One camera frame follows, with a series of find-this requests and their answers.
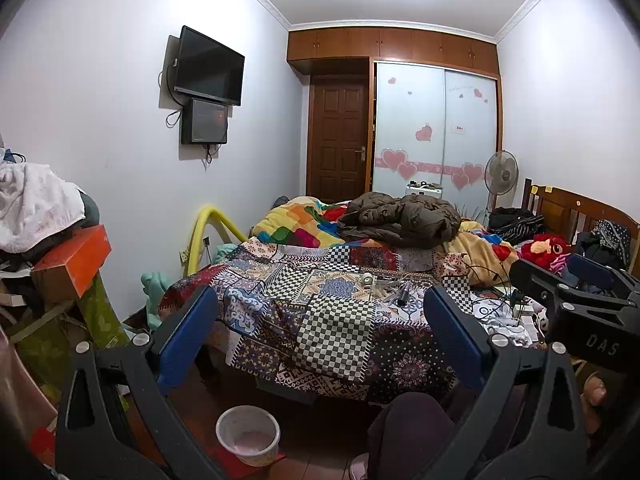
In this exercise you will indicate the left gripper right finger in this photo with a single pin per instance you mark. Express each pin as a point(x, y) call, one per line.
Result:
point(527, 421)

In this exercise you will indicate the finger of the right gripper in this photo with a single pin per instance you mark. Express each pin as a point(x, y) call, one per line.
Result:
point(603, 277)
point(549, 289)

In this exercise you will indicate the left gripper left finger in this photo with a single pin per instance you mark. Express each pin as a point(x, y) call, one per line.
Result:
point(93, 437)

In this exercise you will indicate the black capped ballpoint pen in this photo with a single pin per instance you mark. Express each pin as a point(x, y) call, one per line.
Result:
point(403, 295)

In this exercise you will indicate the white plastic trash cup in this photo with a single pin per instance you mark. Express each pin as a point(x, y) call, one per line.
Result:
point(250, 433)

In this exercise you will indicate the person's right hand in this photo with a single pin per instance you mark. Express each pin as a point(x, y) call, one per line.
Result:
point(593, 395)

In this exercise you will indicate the red plush toy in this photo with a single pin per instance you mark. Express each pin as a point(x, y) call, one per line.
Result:
point(548, 251)

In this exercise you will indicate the yellow orange fleece blanket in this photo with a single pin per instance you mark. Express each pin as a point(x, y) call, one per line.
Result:
point(486, 258)

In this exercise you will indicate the wooden headboard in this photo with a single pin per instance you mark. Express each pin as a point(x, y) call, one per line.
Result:
point(567, 213)

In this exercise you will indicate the green leaf pattern bag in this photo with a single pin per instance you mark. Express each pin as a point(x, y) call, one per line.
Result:
point(46, 345)

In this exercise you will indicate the standing electric fan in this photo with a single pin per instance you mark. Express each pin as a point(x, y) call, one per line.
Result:
point(501, 175)

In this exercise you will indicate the brown puffer jacket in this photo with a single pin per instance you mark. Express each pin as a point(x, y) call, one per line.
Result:
point(412, 221)

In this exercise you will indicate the white tape roll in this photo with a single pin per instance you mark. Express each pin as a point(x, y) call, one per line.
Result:
point(368, 279)

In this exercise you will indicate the orange cardboard box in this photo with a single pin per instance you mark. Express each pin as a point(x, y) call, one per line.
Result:
point(68, 270)

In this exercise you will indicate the sliding wardrobe with hearts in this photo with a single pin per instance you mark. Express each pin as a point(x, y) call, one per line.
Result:
point(434, 126)

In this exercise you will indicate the patchwork patterned bedspread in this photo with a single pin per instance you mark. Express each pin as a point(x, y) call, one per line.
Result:
point(300, 318)

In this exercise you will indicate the colourful block blanket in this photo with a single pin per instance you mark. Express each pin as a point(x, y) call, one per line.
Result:
point(303, 221)

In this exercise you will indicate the yellow foam tube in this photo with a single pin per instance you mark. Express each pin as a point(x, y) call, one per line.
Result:
point(209, 219)

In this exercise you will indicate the white pile of clothes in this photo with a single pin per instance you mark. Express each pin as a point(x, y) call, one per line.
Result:
point(35, 204)

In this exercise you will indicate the brown wooden door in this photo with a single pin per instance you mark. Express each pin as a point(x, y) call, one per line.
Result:
point(337, 138)

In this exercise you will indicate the small black wall monitor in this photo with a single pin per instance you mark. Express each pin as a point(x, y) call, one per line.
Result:
point(204, 122)

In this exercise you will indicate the wall mounted black television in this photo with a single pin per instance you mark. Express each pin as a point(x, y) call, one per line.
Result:
point(207, 69)

